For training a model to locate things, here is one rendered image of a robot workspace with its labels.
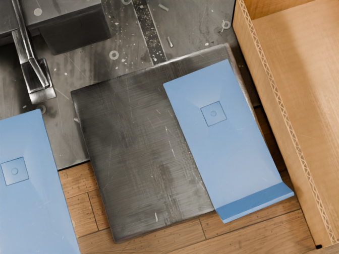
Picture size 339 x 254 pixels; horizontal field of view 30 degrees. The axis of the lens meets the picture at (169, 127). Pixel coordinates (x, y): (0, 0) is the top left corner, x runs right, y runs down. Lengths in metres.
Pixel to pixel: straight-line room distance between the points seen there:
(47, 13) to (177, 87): 0.15
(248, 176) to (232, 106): 0.07
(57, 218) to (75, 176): 0.11
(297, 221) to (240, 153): 0.09
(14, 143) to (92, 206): 0.12
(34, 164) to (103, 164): 0.09
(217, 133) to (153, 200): 0.09
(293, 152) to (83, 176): 0.21
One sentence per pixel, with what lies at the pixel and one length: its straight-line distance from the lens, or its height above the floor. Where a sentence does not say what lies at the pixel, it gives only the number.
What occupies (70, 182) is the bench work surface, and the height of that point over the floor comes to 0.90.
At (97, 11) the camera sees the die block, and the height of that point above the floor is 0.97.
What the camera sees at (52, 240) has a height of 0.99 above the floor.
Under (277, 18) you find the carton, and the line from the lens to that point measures 0.69.
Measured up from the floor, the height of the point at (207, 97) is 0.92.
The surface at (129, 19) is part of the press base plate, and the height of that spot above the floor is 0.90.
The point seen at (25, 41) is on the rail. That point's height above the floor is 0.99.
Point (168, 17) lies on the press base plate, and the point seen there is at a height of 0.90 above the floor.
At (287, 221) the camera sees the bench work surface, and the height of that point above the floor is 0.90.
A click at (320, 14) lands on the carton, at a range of 0.70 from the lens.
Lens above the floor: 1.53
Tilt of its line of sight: 75 degrees down
